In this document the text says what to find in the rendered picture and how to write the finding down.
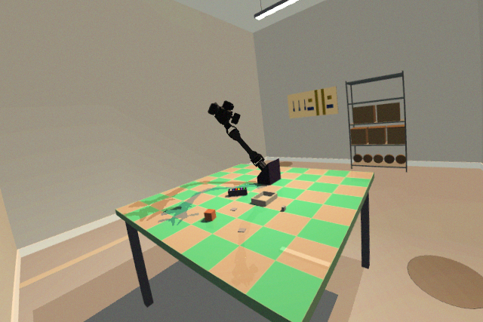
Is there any orange-red cube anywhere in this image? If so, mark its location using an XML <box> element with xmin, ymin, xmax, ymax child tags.
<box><xmin>205</xmin><ymin>209</ymin><xmax>216</xmax><ymax>222</ymax></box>

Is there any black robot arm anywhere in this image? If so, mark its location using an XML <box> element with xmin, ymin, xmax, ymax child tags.
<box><xmin>214</xmin><ymin>100</ymin><xmax>266</xmax><ymax>171</ymax></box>

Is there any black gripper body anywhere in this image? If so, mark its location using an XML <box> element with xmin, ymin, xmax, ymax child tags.
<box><xmin>208</xmin><ymin>103</ymin><xmax>240</xmax><ymax>124</ymax></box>

